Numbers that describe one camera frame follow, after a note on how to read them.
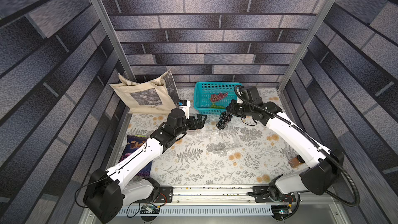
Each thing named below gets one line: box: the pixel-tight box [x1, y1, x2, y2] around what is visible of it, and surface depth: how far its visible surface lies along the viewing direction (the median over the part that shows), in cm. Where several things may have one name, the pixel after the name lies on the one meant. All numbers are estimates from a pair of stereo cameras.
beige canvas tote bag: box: [109, 69, 181, 115], surface depth 92 cm
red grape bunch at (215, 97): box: [210, 92, 229, 103], surface depth 112 cm
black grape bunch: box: [216, 111, 233, 130], surface depth 81 cm
